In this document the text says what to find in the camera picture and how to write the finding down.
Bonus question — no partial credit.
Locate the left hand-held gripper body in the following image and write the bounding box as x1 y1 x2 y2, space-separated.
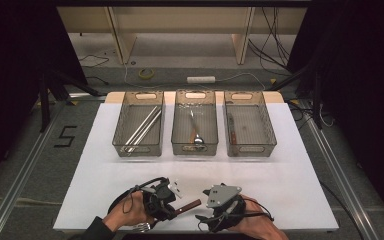
142 176 184 221

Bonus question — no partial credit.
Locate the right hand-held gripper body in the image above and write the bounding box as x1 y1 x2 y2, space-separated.
205 182 248 233

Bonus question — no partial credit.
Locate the wooden handled fork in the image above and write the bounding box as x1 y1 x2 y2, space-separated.
132 198 202 234

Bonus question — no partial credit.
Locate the translucent grey plastic bin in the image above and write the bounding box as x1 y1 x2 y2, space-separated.
112 90 165 158
223 90 278 158
170 89 220 157

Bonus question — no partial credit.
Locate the metal spoon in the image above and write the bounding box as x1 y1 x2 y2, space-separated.
189 109 204 145

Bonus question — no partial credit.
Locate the wooden handled knife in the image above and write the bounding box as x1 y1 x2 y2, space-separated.
227 112 238 146

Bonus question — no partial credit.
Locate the metal chopstick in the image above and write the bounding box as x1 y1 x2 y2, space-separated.
130 111 164 154
128 109 163 152

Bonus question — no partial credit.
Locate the white chopstick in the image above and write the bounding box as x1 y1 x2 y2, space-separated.
125 105 158 145

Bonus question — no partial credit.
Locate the person's left hand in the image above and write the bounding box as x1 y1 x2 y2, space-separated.
102 191 155 233

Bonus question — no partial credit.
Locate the person's right hand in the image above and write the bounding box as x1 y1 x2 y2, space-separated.
227 195 290 240

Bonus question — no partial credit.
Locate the white power strip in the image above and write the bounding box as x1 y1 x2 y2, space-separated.
186 75 217 85

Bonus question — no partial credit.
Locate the yellow tape roll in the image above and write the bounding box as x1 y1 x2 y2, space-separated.
137 67 156 81

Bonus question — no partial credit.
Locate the black metal stand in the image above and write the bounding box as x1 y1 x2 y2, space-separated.
36 64 101 134
266 61 324 130

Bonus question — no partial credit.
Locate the beige wooden shelf unit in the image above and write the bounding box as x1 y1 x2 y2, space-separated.
56 6 309 66

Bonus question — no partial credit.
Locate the black curtain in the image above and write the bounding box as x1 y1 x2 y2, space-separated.
286 0 384 231
0 0 88 193

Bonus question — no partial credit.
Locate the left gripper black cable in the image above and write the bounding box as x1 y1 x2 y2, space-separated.
107 176 168 215

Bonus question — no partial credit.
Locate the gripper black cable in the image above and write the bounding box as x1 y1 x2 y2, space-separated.
196 198 276 233
107 176 168 215

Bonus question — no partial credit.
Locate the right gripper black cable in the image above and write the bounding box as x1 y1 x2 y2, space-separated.
196 198 276 233

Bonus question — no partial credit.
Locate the aluminium floor rail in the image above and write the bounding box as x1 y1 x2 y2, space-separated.
298 106 376 240
0 99 68 240

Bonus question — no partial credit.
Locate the thin black floor cable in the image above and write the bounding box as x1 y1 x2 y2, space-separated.
85 75 110 86
78 53 111 68

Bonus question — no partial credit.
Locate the bundle of black cables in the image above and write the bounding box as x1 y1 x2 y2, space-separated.
247 6 293 77

